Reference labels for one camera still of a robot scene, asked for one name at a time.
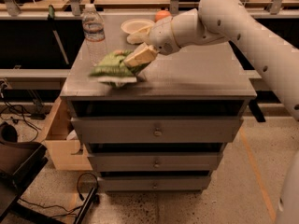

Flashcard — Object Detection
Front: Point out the orange fruit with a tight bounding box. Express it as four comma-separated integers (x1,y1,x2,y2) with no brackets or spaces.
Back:
155,10,171,21

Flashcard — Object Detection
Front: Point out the clear plastic water bottle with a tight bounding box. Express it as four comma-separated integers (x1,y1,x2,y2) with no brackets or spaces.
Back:
82,4,107,65

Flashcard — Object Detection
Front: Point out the black floor cable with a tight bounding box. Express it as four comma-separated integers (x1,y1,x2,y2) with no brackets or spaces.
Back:
0,81,43,142

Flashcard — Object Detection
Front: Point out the grey drawer cabinet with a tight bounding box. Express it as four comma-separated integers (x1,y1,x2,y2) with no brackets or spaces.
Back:
59,13,258,194

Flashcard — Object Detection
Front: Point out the green handled tool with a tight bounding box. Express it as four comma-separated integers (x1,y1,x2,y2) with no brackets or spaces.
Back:
48,5,55,20

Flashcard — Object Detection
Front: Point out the green jalapeno chip bag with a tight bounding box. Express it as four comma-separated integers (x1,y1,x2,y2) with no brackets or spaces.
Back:
90,50,149,88

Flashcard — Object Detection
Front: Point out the bottom grey drawer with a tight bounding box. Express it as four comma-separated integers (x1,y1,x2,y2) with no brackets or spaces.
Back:
98,176,211,192

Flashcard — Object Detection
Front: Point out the middle grey drawer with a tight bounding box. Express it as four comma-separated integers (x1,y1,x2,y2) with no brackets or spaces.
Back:
88,152,223,172

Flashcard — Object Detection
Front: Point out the top grey drawer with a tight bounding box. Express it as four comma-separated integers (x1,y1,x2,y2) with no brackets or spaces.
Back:
71,118,243,144

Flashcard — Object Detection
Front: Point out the light wooden box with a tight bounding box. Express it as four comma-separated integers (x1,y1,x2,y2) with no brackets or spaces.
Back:
39,97,92,171

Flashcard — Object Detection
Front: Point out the grey drawer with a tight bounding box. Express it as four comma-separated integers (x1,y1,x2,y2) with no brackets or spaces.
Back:
88,152,223,172
71,118,243,144
98,176,211,192

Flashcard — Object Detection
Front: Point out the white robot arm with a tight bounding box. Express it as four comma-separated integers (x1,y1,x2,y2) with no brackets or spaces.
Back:
127,0,299,119

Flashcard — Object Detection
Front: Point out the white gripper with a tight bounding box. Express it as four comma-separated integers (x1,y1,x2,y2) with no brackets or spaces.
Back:
124,16,180,67

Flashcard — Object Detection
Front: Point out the white paper bowl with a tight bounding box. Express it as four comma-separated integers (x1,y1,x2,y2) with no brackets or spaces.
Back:
121,19,154,35

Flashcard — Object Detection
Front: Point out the black cart frame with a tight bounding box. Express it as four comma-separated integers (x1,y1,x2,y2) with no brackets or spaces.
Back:
0,121,101,224

